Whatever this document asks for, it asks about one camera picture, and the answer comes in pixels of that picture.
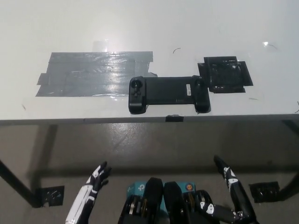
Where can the black robot torso blocks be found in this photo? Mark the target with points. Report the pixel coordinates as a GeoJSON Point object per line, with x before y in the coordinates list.
{"type": "Point", "coordinates": [154, 193]}

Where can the black metal table leg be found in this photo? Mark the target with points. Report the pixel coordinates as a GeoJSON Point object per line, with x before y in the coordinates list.
{"type": "Point", "coordinates": [16, 182]}
{"type": "Point", "coordinates": [290, 186]}

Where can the black tape square patch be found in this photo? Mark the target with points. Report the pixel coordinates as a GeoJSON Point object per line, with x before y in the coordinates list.
{"type": "Point", "coordinates": [224, 74]}

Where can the teal printed router box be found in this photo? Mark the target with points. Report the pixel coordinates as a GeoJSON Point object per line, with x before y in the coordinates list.
{"type": "Point", "coordinates": [137, 186]}

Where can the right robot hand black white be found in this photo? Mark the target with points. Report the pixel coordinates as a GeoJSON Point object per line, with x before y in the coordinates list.
{"type": "Point", "coordinates": [241, 198]}

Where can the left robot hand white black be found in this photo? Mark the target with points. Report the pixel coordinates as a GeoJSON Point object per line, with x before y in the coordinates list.
{"type": "Point", "coordinates": [80, 200]}

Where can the black mobile game controller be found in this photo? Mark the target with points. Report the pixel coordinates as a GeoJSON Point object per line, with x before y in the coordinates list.
{"type": "Point", "coordinates": [163, 91]}

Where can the grey duct tape patch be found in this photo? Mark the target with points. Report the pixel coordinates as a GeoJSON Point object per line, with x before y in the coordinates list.
{"type": "Point", "coordinates": [88, 74]}

